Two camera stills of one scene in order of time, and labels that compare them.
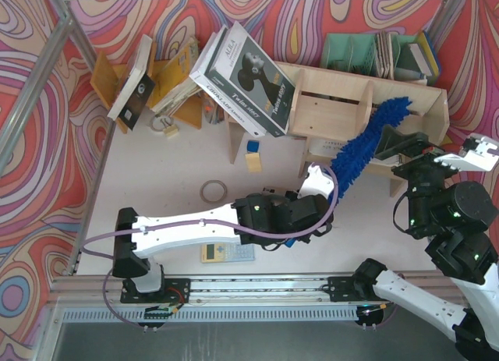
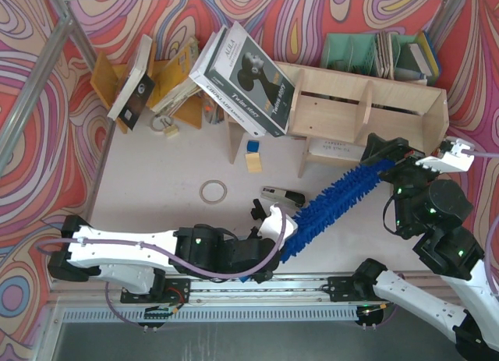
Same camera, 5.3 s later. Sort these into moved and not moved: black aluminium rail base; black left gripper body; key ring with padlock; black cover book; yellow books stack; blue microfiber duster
Moved: black left gripper body; blue microfiber duster
Not moved: key ring with padlock; yellow books stack; black aluminium rail base; black cover book
